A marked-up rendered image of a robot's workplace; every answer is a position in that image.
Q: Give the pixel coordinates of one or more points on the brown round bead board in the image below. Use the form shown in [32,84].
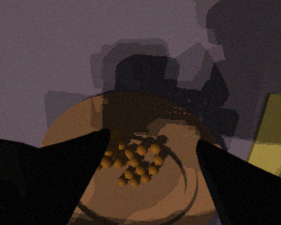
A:
[177,195]

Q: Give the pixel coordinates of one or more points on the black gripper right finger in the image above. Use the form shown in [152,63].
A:
[242,193]

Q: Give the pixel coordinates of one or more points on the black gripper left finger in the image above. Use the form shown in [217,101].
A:
[51,180]

